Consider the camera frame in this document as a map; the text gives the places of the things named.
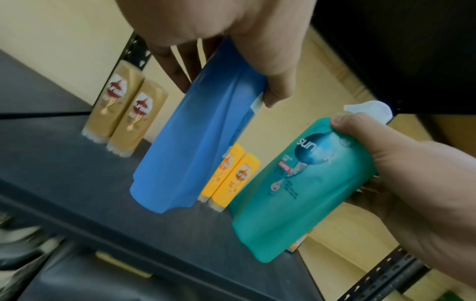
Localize person's left hand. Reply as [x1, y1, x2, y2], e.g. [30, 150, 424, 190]
[113, 0, 319, 108]

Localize person's right hand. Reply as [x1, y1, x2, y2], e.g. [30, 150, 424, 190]
[330, 113, 476, 291]

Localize large blue shampoo bottle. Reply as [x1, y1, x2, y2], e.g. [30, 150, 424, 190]
[129, 36, 269, 214]

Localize large teal shampoo bottle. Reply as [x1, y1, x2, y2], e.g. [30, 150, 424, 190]
[227, 100, 394, 264]

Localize small yellow shampoo bottle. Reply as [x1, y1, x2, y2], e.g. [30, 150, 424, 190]
[196, 143, 246, 204]
[206, 152, 261, 213]

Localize black metal shelving rack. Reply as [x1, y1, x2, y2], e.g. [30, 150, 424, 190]
[0, 0, 476, 301]

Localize patterned fabric bag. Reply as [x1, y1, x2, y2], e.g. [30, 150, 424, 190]
[0, 211, 64, 271]

